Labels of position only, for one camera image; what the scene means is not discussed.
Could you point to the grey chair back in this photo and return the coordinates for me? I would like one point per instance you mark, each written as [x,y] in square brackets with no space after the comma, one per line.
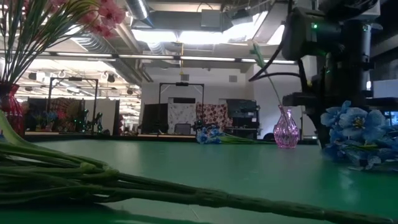
[183,129]

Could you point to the long ceiling light tube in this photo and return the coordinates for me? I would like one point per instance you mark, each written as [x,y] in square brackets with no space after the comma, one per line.
[205,58]

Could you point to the mandala tapestry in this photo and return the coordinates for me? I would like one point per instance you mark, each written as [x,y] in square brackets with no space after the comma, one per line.
[63,112]

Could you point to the pink artificial flower bunch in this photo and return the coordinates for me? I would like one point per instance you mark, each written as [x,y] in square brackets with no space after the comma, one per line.
[22,40]
[6,46]
[110,14]

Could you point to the red glass vase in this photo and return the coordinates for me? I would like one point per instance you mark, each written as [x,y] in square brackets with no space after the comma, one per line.
[11,109]

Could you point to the silver ventilation duct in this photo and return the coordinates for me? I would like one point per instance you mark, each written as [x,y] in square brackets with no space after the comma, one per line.
[138,9]

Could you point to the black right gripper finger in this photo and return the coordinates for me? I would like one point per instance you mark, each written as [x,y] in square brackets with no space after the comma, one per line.
[318,124]

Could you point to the red patterned cloth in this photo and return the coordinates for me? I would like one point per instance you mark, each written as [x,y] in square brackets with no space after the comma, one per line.
[214,115]

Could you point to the white patterned cloth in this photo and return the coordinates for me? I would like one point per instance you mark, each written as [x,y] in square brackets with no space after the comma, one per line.
[182,113]

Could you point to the black background robot arm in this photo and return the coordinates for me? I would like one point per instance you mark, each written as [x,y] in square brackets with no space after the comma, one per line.
[93,123]

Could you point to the blue artificial flower bunch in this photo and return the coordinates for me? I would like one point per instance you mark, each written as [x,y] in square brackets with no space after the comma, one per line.
[217,196]
[206,135]
[357,121]

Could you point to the purple glass vase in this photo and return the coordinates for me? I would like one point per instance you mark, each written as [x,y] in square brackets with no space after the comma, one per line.
[286,130]

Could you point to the green table mat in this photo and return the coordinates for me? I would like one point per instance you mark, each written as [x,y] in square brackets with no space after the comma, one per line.
[217,168]

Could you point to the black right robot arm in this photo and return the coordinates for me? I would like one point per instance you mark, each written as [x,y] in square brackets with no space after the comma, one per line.
[357,62]

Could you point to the white artificial tulip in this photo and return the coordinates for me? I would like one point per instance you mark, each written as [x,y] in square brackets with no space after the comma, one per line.
[258,54]

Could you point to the black shelf unit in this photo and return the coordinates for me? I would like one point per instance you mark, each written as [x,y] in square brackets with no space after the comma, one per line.
[244,115]

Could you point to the black metal station frame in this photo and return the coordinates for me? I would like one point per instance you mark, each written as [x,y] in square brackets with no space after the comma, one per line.
[182,84]
[73,78]

